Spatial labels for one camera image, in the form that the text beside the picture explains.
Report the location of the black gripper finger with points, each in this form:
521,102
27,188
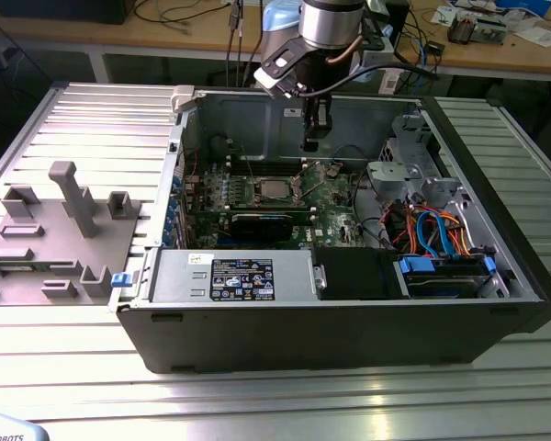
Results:
308,119

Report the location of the metal locking lever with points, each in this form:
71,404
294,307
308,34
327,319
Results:
249,161

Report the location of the silver CPU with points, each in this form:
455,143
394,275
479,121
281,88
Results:
275,188

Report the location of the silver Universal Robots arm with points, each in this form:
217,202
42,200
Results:
330,23

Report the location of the CPU socket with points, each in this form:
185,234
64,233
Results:
259,184

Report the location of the green motherboard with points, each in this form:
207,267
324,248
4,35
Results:
330,216

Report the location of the grey metal drive cage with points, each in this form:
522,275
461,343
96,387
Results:
390,177

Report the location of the black graphics card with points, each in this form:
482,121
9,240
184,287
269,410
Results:
257,227

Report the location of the small black box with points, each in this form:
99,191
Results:
435,48

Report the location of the metal heat sink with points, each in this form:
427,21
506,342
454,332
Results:
461,30

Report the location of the black plastic shroud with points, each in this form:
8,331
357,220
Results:
353,275

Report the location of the grey electronics box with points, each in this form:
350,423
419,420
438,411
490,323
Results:
491,31

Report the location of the wooden desk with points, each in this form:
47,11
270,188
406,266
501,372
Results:
119,37

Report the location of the grey power supply unit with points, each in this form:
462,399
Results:
179,275

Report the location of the hard disk in blue carrier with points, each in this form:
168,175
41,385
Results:
441,280

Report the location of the blue box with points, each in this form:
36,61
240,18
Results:
523,5

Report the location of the black PC case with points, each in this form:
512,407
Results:
303,340

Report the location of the white paper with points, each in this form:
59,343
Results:
539,37

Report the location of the blue case latch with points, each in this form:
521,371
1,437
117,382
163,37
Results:
121,280

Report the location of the black monitor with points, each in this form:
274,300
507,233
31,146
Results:
59,11

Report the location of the grey parts rack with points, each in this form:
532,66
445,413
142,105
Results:
50,248

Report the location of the pale blue teach pendant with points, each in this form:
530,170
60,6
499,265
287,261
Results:
4,427

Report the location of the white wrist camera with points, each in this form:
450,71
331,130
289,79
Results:
266,82

